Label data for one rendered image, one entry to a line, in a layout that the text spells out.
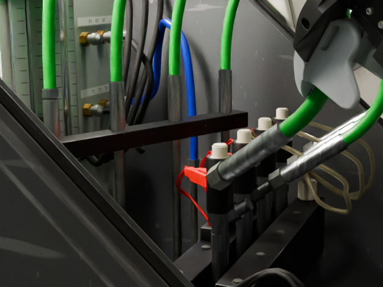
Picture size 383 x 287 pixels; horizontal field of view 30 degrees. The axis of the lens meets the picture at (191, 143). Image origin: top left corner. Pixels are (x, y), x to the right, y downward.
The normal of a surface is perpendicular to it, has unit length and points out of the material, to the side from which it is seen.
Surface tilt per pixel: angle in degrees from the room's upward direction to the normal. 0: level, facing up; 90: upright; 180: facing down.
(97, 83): 90
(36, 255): 90
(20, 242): 90
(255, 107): 90
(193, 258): 0
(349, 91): 101
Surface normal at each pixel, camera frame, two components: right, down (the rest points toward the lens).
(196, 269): -0.01, -0.98
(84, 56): 0.93, 0.07
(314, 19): -0.81, 0.29
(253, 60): -0.38, 0.20
